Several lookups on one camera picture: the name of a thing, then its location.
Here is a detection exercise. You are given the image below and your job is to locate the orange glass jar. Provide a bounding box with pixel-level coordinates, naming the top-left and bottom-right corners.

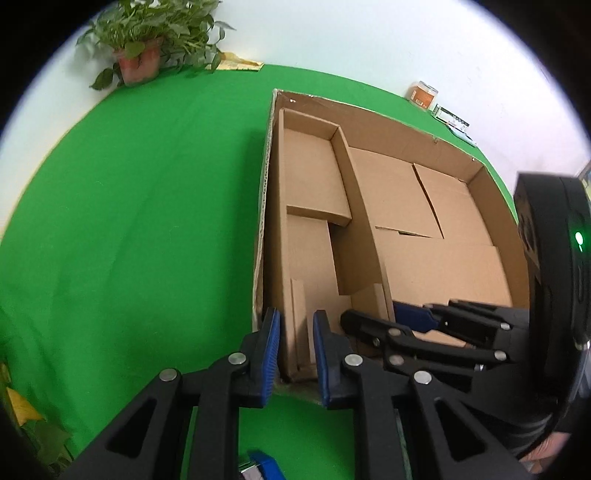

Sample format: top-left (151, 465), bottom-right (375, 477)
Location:
top-left (405, 81), bottom-right (439, 110)

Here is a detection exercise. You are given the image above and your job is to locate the yellow paper packet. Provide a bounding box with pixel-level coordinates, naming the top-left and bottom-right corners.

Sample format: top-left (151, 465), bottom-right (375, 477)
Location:
top-left (217, 52), bottom-right (264, 72)

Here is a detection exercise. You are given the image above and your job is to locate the cardboard tray box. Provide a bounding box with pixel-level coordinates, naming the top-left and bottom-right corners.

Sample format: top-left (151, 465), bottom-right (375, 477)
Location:
top-left (252, 90), bottom-right (529, 382)

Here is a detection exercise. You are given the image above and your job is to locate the teal flat booklet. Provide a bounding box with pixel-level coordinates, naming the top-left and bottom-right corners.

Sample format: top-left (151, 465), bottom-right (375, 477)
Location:
top-left (449, 126), bottom-right (477, 147)

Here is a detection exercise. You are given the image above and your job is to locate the blue stapler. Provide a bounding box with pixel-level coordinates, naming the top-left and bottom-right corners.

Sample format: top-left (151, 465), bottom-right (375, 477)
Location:
top-left (238, 450), bottom-right (286, 480)

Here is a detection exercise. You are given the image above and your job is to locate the white flat box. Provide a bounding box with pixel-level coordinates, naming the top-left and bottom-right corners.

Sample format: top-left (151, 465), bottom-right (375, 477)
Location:
top-left (433, 105), bottom-right (470, 131)

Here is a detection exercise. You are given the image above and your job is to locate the person's right hand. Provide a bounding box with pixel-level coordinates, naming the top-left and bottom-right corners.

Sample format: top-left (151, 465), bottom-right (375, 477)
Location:
top-left (520, 432), bottom-right (570, 474)

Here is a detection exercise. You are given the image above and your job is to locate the potted green plant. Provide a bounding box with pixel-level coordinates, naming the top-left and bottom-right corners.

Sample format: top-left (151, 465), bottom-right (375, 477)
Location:
top-left (76, 1), bottom-right (233, 91)

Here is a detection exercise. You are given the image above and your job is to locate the near leafy plant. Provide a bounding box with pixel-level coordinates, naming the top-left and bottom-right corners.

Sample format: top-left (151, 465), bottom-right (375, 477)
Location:
top-left (1, 358), bottom-right (73, 479)

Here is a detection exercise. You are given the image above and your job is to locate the green tablecloth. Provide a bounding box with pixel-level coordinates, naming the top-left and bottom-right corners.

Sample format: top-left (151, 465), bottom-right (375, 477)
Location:
top-left (1, 66), bottom-right (447, 454)

